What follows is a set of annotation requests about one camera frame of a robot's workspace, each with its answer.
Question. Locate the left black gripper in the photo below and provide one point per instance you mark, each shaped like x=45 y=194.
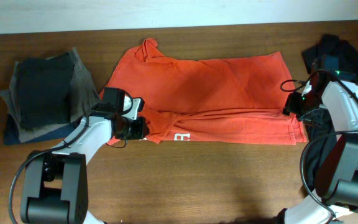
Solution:
x=140 y=132

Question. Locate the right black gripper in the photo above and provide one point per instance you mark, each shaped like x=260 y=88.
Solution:
x=291 y=104

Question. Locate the orange t-shirt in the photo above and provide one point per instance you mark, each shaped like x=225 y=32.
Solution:
x=235 y=100

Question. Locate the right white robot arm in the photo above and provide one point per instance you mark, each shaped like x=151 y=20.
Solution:
x=329 y=97

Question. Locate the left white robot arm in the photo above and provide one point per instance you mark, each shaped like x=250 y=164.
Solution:
x=56 y=184

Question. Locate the black crumpled garment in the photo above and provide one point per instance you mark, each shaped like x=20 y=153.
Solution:
x=346 y=60

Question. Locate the folded grey garment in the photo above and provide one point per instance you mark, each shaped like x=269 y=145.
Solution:
x=83 y=97

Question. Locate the folded black garment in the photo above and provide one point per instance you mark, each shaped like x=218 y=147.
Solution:
x=43 y=91

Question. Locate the folded navy garment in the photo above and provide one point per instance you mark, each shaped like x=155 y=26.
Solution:
x=11 y=133

